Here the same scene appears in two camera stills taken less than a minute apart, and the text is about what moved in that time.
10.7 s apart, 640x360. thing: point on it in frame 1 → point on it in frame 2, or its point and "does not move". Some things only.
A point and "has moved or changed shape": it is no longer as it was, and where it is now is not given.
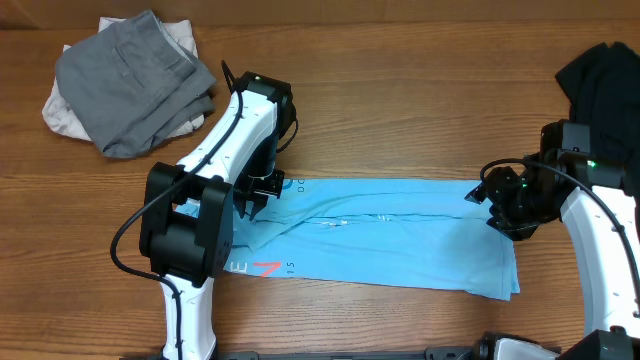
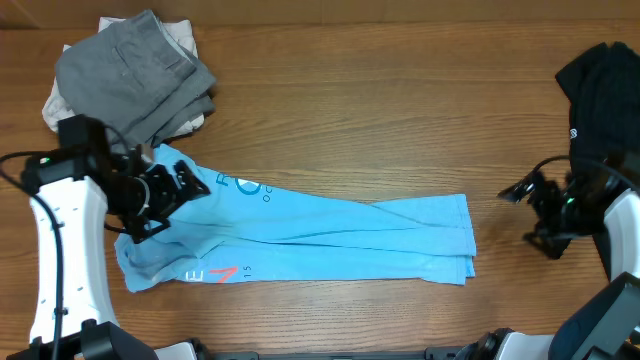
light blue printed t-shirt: (429, 233) has moved or changed shape
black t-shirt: (603, 88) does not move
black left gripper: (258, 194) → (172, 198)
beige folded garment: (59, 114) does not move
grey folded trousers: (136, 86) does not move
